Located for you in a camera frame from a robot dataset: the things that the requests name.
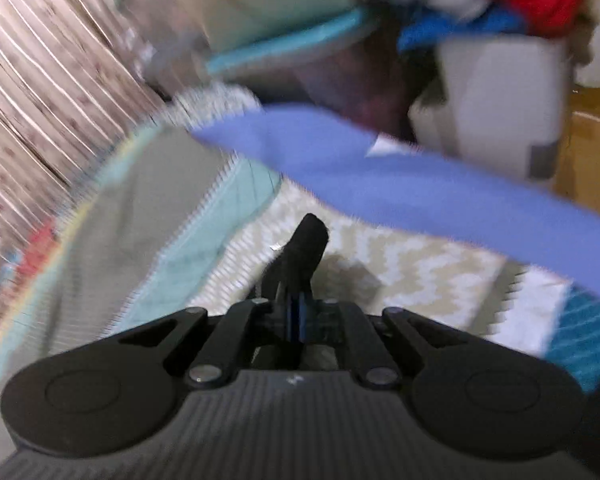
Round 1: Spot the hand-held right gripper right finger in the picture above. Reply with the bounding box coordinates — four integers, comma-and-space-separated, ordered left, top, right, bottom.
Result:
300, 296, 462, 390

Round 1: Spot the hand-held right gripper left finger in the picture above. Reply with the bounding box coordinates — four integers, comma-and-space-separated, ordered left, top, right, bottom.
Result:
119, 284, 302, 389

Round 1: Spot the striped patterned bedsheet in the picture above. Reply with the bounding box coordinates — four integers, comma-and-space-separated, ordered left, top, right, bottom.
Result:
0, 85, 600, 461

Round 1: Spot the periwinkle blue sheet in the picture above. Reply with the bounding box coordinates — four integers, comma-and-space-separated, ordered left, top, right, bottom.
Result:
190, 102, 600, 302

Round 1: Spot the white plastic bin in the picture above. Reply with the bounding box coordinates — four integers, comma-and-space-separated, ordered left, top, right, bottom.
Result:
409, 35, 572, 182

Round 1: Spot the teal-edged beige panel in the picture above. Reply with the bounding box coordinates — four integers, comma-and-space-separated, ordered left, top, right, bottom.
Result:
114, 0, 382, 77

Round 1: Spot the bright blue cloth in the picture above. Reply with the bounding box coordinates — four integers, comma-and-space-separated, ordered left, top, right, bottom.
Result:
397, 9, 527, 54

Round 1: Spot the cardboard box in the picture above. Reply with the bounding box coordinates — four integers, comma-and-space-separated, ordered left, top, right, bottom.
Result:
554, 87, 600, 217

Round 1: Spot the beige leaf-print curtain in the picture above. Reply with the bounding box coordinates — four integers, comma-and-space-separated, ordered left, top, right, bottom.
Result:
0, 0, 183, 311

